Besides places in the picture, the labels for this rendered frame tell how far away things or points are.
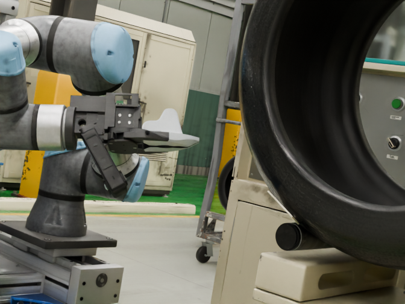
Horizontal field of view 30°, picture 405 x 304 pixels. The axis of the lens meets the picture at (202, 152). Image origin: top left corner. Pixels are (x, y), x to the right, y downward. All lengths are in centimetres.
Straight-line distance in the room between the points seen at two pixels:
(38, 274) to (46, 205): 17
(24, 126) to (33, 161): 592
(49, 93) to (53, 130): 584
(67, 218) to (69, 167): 12
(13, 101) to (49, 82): 587
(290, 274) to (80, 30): 65
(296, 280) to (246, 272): 95
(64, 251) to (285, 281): 77
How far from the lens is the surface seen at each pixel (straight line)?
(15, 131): 122
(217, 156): 539
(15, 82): 118
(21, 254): 194
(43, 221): 187
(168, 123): 121
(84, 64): 152
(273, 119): 118
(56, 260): 185
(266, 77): 120
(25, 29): 152
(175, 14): 1218
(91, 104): 123
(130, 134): 118
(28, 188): 717
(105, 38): 150
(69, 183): 187
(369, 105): 202
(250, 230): 213
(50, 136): 121
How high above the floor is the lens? 107
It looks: 3 degrees down
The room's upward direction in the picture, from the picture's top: 10 degrees clockwise
